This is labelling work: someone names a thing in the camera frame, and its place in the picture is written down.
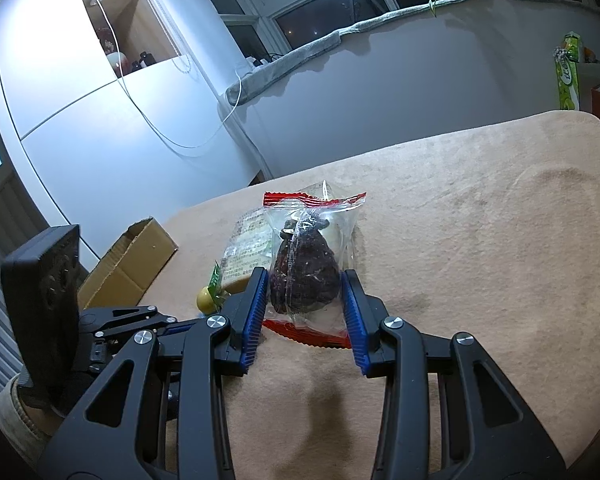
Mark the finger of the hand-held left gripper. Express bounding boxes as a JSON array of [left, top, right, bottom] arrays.
[[80, 305, 201, 343], [89, 340, 131, 376]]

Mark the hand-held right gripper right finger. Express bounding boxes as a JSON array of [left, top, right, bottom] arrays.
[[342, 269, 568, 480]]

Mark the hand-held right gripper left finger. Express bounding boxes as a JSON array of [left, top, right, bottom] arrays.
[[35, 267, 270, 480]]

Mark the yellow round candy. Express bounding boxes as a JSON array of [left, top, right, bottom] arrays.
[[196, 285, 218, 312]]

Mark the green snack packet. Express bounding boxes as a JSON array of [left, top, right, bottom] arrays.
[[209, 261, 226, 301]]

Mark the brown cardboard box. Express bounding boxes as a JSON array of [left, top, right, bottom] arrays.
[[77, 216, 178, 311]]

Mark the clear packet of dark prunes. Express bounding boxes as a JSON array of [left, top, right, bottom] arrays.
[[262, 180, 368, 348]]

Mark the sliced bread packet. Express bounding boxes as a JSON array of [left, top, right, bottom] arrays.
[[220, 207, 276, 293]]

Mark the person's left forearm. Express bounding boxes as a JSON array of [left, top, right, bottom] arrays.
[[0, 370, 71, 466]]

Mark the white ribbed radiator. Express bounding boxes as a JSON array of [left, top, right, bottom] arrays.
[[0, 180, 51, 401]]

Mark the white cabinet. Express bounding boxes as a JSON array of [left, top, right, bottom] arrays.
[[0, 0, 261, 241]]

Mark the grey windowsill cloth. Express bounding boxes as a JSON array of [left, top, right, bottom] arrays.
[[225, 0, 600, 106]]

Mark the red white jar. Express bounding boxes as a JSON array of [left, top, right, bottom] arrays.
[[102, 35, 131, 78]]

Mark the wooden shelf niche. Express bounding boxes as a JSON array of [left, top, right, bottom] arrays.
[[72, 0, 191, 78]]

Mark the green carton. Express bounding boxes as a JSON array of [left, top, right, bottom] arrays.
[[554, 31, 583, 112]]

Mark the white cable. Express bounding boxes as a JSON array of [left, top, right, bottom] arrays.
[[92, 0, 243, 150]]

